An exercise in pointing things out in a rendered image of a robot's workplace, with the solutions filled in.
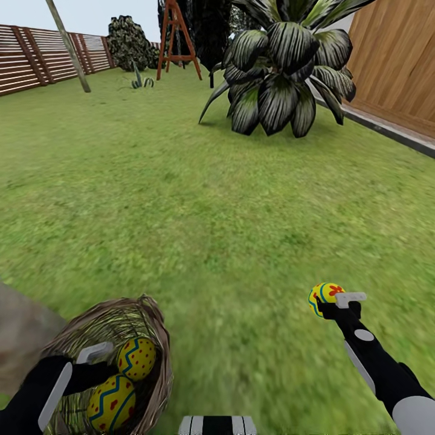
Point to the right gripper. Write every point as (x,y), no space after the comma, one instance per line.
(332,312)

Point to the wicker basket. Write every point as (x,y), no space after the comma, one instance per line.
(155,391)

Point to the easter egg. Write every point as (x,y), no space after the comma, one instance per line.
(136,357)
(111,404)
(326,293)

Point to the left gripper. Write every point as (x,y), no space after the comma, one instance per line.
(93,375)

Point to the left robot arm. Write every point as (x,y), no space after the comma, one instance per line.
(53,378)

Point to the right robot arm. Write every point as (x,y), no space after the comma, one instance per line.
(411,407)

